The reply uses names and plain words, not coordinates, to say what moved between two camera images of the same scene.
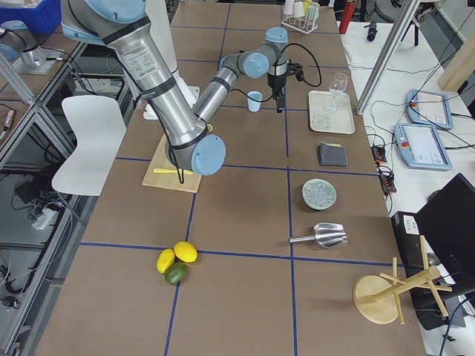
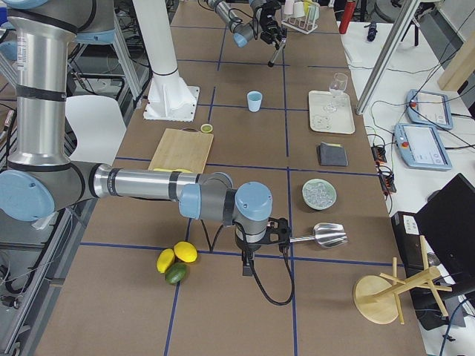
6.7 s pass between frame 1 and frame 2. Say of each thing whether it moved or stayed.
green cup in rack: stayed
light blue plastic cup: stayed
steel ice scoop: stayed
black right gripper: moved
